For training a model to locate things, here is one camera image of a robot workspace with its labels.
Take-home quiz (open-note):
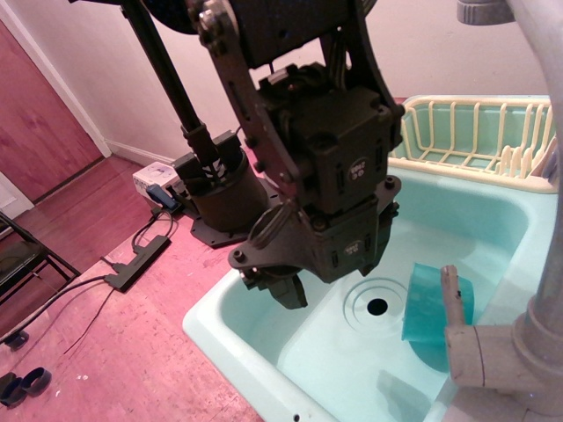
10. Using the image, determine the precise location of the blue adapter plug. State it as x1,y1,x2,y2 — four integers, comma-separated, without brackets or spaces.
146,184,180,213

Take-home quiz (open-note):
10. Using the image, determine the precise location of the thin black wire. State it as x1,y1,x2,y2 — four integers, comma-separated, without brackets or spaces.
63,289,116,355

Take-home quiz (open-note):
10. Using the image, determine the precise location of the black ring left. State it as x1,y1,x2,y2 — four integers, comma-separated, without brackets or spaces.
0,372,25,406

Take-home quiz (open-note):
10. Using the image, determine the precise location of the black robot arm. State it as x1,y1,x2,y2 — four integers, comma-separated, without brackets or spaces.
120,1,405,309

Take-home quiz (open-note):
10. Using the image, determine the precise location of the black ring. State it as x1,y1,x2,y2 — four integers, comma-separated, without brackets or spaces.
20,367,53,397
0,372,25,406

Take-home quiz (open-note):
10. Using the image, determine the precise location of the black folding chair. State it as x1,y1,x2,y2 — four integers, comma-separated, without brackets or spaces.
1,213,82,351

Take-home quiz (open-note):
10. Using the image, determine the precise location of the black usb hub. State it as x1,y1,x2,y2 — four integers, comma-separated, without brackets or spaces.
103,235,172,294

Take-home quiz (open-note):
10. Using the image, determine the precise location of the thick black cable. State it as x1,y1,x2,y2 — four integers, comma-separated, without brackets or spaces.
0,274,111,345

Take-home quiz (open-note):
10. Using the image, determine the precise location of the white cardboard box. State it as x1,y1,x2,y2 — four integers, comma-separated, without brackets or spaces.
133,162,185,204

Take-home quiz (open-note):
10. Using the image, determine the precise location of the grey toy faucet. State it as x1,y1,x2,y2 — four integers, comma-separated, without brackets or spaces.
442,1,562,421

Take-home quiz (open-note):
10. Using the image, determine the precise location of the mint green toy sink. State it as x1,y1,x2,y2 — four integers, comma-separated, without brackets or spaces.
183,165,557,421

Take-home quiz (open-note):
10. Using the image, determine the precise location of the cream dish drying rack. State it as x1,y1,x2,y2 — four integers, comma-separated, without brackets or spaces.
389,95,558,193

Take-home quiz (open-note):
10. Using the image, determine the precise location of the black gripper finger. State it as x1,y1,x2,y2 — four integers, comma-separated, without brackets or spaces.
240,267,308,309

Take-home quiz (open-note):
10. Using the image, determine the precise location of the wooden door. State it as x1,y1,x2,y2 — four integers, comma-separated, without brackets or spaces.
1,25,103,203

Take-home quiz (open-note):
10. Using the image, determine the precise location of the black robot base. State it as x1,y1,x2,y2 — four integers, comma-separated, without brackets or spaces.
172,126,281,249

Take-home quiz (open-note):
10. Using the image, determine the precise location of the teal plastic cup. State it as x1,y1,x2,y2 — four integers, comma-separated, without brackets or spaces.
401,263,450,373

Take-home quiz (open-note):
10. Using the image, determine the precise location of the black ring right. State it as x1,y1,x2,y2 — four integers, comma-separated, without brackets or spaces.
20,367,53,397

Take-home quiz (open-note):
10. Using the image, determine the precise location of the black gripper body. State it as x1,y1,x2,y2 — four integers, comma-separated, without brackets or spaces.
228,176,401,283

